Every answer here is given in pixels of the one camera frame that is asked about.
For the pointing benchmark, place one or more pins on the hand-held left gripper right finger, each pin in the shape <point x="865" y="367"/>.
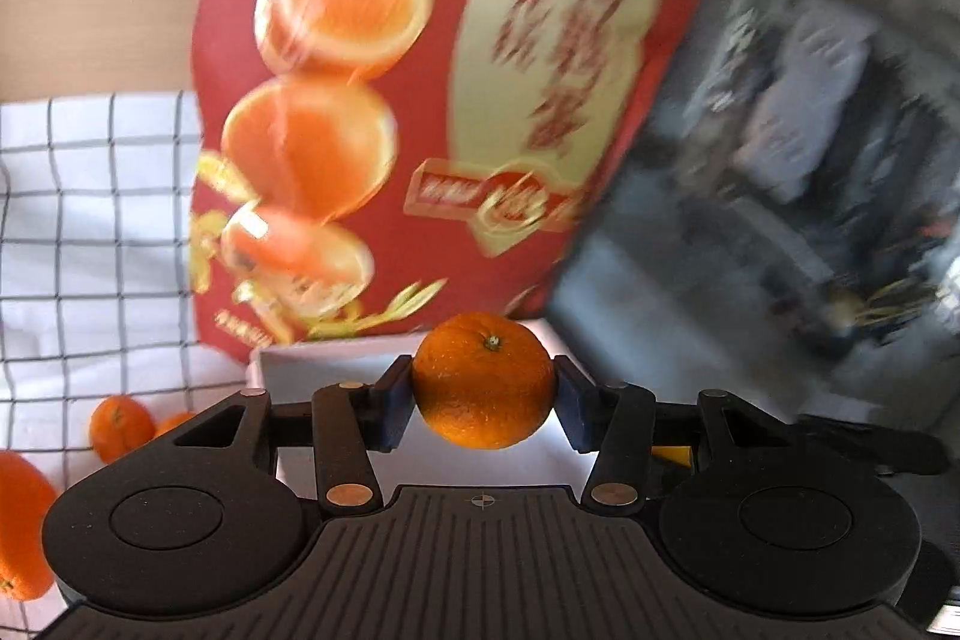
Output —
<point x="571" y="411"/>

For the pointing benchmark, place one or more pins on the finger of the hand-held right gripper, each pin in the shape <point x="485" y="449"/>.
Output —
<point x="877" y="446"/>

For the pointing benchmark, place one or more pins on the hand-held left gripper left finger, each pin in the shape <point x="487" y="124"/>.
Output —
<point x="393" y="411"/>

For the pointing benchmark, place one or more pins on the pale pink cardboard box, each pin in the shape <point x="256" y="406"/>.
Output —
<point x="337" y="366"/>

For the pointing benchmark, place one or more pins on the small mandarin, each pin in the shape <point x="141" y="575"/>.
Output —
<point x="174" y="422"/>
<point x="484" y="381"/>

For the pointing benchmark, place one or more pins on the mandarin with green stem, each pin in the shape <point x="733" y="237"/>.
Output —
<point x="120" y="428"/>

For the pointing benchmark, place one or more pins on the red printed carton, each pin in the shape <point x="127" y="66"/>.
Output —
<point x="420" y="108"/>

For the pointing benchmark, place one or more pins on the black computer case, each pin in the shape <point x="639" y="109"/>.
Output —
<point x="795" y="145"/>

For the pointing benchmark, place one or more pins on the white black checkered cloth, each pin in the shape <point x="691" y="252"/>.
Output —
<point x="90" y="250"/>

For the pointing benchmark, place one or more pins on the large orange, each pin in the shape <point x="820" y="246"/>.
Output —
<point x="22" y="527"/>

